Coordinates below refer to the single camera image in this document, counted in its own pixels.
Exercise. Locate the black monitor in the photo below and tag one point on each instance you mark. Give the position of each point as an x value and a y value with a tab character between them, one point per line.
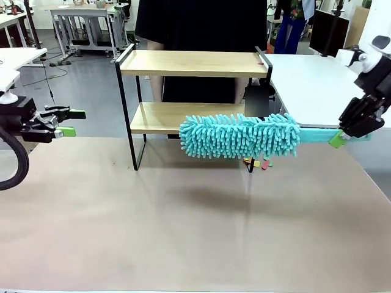
323	30

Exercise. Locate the tan cardboard board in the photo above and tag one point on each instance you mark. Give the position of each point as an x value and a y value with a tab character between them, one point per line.
359	27

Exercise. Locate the black stand pole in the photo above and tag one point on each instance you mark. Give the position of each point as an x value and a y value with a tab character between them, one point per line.
32	24

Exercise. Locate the person's right forearm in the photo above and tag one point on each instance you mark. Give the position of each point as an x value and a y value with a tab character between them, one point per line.
157	88

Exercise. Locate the small white table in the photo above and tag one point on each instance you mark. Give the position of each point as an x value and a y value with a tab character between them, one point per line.
21	56

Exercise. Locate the yellow paper scrap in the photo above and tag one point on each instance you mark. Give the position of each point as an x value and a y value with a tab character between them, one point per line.
255	164

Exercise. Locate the two-tier wooden shelf black frame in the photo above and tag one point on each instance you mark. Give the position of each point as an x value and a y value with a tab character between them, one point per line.
189	64

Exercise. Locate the grey metal workbench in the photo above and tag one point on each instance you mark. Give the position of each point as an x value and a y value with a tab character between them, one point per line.
79	13

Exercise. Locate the black office chair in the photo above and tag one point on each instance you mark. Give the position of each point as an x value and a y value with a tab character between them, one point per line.
256	100

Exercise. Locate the red tool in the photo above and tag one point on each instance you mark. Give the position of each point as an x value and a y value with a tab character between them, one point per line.
13	10

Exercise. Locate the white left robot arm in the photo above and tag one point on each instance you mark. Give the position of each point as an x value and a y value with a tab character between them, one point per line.
7	81

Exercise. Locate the teal microfiber duster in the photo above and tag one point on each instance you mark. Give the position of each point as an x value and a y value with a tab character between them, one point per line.
238	137

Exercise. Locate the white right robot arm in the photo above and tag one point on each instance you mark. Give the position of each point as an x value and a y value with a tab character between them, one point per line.
382	50

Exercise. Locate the person torso black shirt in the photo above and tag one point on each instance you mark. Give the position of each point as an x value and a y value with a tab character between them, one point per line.
207	24

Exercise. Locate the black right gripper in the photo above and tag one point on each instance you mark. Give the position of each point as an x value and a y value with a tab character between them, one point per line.
378	82

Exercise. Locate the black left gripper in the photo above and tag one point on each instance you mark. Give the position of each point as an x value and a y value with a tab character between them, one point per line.
18	122

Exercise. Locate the large white curved table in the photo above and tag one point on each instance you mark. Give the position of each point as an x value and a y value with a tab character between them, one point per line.
311	91

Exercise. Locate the person in blue trousers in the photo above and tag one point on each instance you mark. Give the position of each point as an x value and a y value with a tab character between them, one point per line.
288	33

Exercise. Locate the grey floor power strip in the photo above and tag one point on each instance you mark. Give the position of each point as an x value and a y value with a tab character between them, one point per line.
59	63

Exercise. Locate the orange paper scrap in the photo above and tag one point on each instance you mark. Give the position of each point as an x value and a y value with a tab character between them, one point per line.
247	160

